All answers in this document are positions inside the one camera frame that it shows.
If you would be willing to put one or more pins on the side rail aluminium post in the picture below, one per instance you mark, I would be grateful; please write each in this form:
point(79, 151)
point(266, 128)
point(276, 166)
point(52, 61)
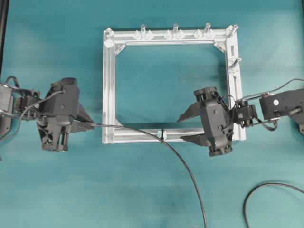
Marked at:
point(234, 62)

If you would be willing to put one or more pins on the middle aluminium post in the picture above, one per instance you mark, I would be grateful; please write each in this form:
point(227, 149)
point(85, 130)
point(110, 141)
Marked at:
point(175, 30)

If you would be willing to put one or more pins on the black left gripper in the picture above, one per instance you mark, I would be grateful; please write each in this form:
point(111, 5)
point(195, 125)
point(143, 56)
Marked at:
point(61, 115)

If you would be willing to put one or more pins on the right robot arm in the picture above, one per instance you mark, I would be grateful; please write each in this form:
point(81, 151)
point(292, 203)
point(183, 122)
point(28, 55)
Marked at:
point(267, 108)

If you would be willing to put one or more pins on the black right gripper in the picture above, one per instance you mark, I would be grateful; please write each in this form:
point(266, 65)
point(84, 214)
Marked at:
point(216, 121)

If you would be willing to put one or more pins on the square aluminium extrusion frame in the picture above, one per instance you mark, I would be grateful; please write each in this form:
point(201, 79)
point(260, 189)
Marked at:
point(148, 83)

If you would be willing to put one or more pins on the far left aluminium post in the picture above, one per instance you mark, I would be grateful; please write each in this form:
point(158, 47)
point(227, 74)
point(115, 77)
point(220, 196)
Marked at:
point(108, 38)

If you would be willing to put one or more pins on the corner aluminium post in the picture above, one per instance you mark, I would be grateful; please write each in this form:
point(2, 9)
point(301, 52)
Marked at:
point(233, 30)

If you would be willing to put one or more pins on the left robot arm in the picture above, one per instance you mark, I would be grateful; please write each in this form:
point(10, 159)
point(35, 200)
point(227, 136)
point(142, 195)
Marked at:
point(18, 104)

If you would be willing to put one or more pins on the aluminium post with blue tape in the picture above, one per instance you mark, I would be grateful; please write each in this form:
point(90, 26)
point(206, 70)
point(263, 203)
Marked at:
point(143, 31)

